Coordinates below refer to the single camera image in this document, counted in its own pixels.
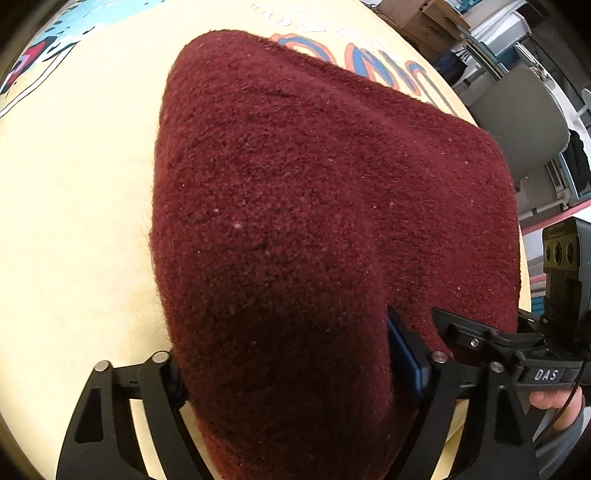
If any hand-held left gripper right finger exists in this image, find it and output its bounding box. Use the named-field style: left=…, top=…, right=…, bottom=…
left=387, top=308, right=540, bottom=480

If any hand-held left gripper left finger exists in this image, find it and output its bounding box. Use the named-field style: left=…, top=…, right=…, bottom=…
left=55, top=351, right=208, bottom=480

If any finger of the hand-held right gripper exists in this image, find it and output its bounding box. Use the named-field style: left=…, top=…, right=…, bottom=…
left=431, top=307, right=546, bottom=365

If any maroon knit sweater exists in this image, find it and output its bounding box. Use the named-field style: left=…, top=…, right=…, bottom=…
left=147, top=28, right=522, bottom=480

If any person's right forearm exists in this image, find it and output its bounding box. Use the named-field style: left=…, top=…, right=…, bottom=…
left=536, top=406, right=591, bottom=480

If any person's right hand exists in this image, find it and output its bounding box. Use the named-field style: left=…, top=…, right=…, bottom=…
left=529, top=389, right=587, bottom=433

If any black hanging garment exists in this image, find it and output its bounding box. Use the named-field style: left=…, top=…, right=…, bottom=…
left=565, top=129, right=591, bottom=200

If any grey chair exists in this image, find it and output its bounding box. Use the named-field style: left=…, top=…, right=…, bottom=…
left=470, top=64, right=571, bottom=186

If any yellow printed blanket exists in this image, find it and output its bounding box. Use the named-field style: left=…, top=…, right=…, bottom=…
left=0, top=0, right=527, bottom=480

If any dark blue cloth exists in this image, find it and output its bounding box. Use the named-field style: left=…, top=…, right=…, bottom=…
left=433, top=50, right=468, bottom=86

